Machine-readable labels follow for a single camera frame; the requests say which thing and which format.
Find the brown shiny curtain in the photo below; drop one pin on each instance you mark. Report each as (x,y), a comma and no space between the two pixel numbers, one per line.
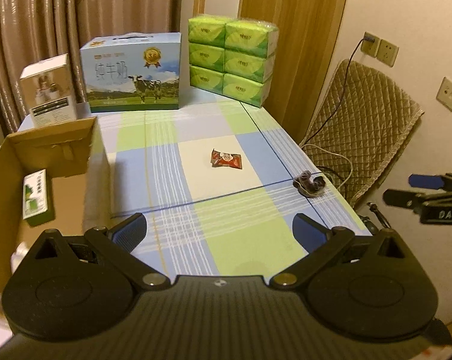
(80,7)

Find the blue cow-print milk carton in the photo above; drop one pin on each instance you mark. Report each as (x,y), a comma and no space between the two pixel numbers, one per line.
(128,75)

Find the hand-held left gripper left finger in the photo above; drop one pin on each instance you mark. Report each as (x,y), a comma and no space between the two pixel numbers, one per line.
(130,232)

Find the white photo-print carton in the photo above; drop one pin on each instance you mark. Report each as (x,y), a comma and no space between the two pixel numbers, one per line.
(48,90)

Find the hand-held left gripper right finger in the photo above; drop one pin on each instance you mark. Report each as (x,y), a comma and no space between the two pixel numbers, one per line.
(308,232)

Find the wall socket with plug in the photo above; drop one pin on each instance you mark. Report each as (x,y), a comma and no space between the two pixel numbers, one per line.
(370,44)

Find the pack of green tissue packets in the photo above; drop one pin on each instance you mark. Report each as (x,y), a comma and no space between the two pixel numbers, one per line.
(233,60)

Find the plaid tablecloth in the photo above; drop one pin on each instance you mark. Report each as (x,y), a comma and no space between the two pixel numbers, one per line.
(211,202)

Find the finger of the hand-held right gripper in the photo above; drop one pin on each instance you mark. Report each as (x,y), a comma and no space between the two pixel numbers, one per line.
(402,198)
(426,180)

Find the cardboard box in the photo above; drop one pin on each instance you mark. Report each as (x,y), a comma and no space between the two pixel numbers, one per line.
(68,180)

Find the beige wall socket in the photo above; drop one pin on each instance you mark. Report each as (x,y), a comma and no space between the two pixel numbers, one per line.
(388,53)

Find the gold curtain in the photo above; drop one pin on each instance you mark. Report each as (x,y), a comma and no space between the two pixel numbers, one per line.
(297,26)

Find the quilted tan chair cover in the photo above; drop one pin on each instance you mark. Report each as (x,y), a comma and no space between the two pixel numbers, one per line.
(364,127)

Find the red snack packet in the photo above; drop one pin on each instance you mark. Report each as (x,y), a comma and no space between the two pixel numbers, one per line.
(226,159)

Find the green and white small box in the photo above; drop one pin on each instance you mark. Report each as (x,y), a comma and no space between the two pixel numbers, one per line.
(36,195)

